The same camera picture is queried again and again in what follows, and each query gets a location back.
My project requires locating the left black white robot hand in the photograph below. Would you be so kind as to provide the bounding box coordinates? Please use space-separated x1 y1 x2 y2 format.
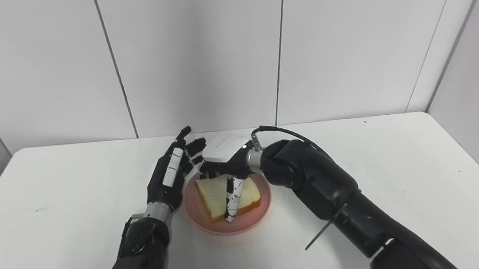
141 124 212 213

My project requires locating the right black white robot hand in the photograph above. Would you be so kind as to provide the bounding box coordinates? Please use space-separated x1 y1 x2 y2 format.
195 133 264 225

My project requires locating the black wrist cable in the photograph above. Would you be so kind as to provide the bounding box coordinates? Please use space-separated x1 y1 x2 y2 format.
250 120 331 162

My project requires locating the slice of white bread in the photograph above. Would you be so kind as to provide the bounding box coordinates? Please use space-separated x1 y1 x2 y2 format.
194 172 263 225

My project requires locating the pink round plate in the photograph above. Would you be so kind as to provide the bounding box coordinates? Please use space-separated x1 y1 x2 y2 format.
182 168 274 240

